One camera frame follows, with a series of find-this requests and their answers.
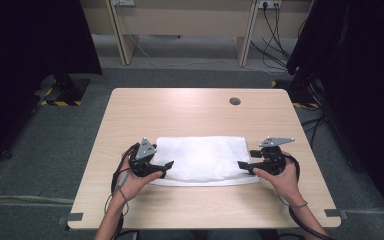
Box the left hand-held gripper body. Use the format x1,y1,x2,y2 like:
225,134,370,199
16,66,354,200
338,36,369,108
128,137,158,178

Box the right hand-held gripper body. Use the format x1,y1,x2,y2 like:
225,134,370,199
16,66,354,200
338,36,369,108
249,136,296,177

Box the white black-trimmed tank top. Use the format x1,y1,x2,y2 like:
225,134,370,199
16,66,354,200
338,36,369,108
149,135,262,188

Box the person's right hand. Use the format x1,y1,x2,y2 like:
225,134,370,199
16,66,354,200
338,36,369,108
251,151,304,206

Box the person's left hand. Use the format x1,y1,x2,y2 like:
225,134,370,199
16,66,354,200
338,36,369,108
115,151,165,203

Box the yellow black hazard tape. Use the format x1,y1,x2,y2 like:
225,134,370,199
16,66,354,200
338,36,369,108
271,79,320,110
39,87,83,107

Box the black stand base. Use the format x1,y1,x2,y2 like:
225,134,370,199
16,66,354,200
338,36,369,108
271,72,322,110
44,70,92,107

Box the dark curtain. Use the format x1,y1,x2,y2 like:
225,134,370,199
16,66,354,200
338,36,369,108
0,0,104,172
285,0,384,228

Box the grey left wrist strap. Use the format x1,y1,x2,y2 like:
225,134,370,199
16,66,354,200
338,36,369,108
103,168,132,218

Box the grey wrist strap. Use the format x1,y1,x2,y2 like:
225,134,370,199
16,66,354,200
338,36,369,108
277,193,310,210
103,168,132,218

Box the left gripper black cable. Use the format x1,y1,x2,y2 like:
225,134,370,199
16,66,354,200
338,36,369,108
110,142,142,240

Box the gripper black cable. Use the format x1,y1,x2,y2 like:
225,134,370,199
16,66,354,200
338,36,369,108
281,153,338,240
110,142,142,240

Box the black cables beside curtain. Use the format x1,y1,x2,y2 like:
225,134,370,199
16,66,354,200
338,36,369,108
300,113,328,149

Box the grey right wrist strap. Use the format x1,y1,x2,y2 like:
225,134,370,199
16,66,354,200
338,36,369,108
277,193,310,210

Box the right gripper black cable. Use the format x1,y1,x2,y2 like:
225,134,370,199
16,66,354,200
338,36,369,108
281,153,338,240

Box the grey table corner bracket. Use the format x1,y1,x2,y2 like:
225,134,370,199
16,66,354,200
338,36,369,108
57,212,85,228
323,208,350,221

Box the white floor cable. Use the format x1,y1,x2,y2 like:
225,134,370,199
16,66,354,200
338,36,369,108
114,4,278,74

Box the bundle of black floor cables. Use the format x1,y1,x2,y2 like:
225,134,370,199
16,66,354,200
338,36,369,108
249,5,308,72

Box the white wall socket with plugs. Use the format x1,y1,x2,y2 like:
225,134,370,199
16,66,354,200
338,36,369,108
257,0,283,10

